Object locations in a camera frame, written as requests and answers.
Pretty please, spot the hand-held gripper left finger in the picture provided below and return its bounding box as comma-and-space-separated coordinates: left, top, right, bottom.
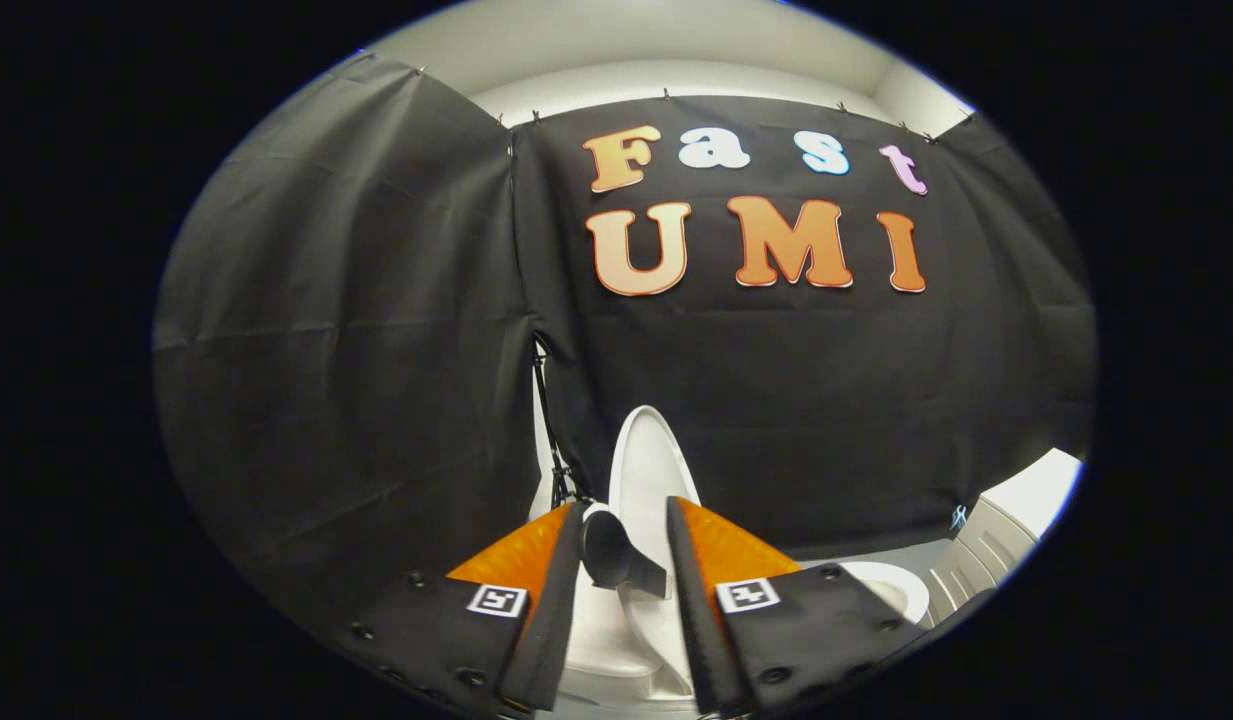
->
331, 502, 587, 716

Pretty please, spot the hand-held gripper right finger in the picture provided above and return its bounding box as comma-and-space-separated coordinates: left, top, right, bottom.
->
666, 495, 932, 717

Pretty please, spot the white toilet lid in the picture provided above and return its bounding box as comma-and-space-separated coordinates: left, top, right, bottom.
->
579, 404, 704, 696

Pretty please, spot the white toilet bowl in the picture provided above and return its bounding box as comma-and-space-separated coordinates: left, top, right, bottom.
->
561, 558, 934, 713

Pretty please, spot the black tripod stand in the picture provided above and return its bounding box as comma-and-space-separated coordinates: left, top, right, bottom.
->
531, 335, 595, 509

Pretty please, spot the white drawer cabinet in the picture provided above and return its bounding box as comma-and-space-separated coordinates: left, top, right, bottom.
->
924, 450, 1085, 626

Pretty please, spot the black backdrop cloth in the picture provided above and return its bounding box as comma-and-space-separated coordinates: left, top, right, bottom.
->
154, 55, 1097, 641

